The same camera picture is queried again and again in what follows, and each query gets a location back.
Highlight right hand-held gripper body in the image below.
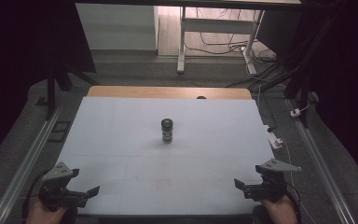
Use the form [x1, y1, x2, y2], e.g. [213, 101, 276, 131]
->
[243, 158, 303, 203]

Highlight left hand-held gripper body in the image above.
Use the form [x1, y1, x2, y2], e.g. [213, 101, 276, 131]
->
[38, 161, 90, 213]

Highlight person's right hand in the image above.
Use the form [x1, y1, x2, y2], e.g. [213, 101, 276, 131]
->
[260, 194, 298, 224]

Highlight person's left hand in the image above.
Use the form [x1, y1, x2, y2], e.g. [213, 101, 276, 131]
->
[25, 199, 70, 224]

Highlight white power strip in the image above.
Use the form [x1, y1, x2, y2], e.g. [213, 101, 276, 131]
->
[263, 124, 284, 150]

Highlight white table cover sheet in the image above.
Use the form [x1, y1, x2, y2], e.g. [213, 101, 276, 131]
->
[54, 96, 275, 217]

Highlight black tripod stand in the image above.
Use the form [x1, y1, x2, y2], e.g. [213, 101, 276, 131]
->
[35, 62, 101, 121]

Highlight dark jar with green lid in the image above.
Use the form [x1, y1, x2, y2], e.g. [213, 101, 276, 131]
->
[160, 118, 174, 145]

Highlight black metal stand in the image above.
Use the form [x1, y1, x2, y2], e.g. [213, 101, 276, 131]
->
[250, 12, 339, 129]

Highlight wooden table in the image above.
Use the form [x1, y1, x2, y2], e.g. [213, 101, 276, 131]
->
[87, 85, 254, 101]

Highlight black curtain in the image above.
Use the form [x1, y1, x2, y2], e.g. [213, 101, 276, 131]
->
[257, 0, 358, 190]
[0, 0, 97, 171]

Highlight white cabinet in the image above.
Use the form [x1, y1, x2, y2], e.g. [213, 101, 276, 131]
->
[75, 3, 159, 51]

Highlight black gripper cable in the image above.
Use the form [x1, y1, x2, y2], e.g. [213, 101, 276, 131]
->
[283, 181, 303, 224]
[21, 168, 54, 222]

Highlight white cable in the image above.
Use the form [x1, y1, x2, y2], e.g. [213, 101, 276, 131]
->
[279, 138, 318, 224]

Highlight aluminium floor rail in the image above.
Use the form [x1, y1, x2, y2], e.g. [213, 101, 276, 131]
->
[0, 104, 63, 224]
[285, 98, 357, 224]

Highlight black rectangular floor frame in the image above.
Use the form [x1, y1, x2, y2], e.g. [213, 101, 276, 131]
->
[48, 120, 72, 144]

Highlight black floor cables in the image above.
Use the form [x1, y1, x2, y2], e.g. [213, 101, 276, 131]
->
[185, 7, 278, 89]

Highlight white desk frame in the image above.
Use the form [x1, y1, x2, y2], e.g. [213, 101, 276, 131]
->
[176, 6, 266, 76]

